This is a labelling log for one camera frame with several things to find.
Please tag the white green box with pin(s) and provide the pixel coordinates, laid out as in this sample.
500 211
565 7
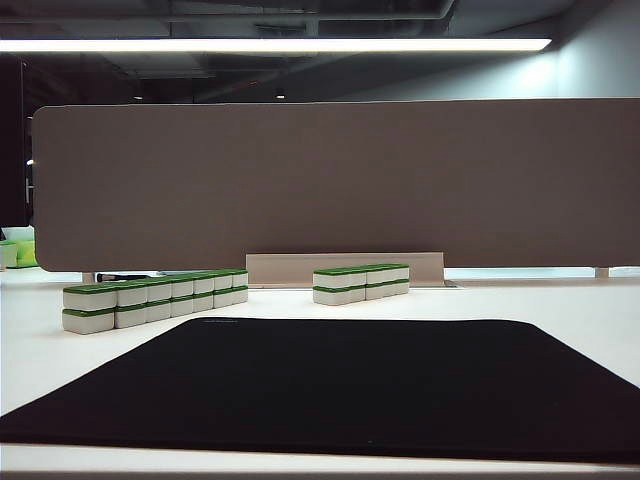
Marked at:
8 256

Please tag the black pen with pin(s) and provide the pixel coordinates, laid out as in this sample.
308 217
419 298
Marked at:
125 275

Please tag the black table mat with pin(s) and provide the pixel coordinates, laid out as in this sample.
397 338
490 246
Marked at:
320 390

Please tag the grey ceiling duct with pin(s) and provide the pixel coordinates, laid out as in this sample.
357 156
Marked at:
380 10

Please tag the bright green object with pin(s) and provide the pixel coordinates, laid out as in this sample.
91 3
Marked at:
27 252

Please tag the beige partition foot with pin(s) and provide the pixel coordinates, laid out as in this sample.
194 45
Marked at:
602 271
88 276

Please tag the black ceiling spot lamp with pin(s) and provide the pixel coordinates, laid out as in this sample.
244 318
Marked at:
280 92

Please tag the brown desk partition panel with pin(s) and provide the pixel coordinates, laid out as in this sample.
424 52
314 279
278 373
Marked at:
320 175

